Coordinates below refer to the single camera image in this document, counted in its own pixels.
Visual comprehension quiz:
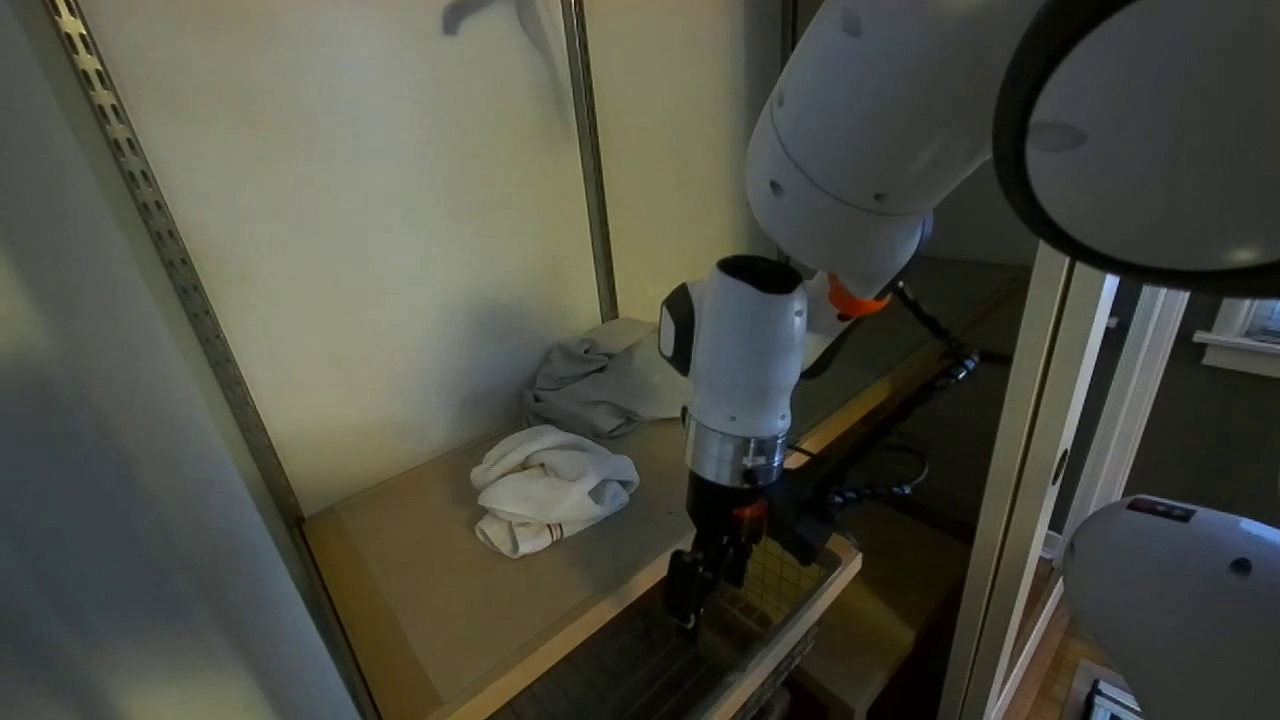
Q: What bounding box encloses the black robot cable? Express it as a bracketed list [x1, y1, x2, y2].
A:
[785, 281, 1013, 518]

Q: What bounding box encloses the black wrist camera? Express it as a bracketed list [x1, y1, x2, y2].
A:
[763, 467, 861, 568]

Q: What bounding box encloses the wooden drawer unit top board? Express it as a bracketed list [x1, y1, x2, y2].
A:
[298, 395, 710, 720]

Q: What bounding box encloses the crumpled white cloth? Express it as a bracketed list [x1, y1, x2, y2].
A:
[464, 419, 643, 563]

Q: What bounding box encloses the black floor equipment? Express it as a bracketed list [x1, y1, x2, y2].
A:
[1078, 671, 1139, 720]

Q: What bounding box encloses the slotted metal shelf rail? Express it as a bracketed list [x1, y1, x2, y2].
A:
[38, 0, 379, 720]
[557, 0, 625, 322]

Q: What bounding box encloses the mesh pull-out shelf wooden frame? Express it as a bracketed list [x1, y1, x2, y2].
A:
[488, 523, 866, 720]

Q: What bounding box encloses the white closet door frame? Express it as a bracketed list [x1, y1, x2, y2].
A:
[937, 235, 1194, 720]

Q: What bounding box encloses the white window frame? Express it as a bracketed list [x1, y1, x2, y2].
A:
[1187, 294, 1280, 384]

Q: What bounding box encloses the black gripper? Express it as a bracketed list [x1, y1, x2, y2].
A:
[661, 465, 780, 630]

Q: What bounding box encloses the crumpled grey cloth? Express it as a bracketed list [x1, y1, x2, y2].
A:
[514, 314, 696, 442]

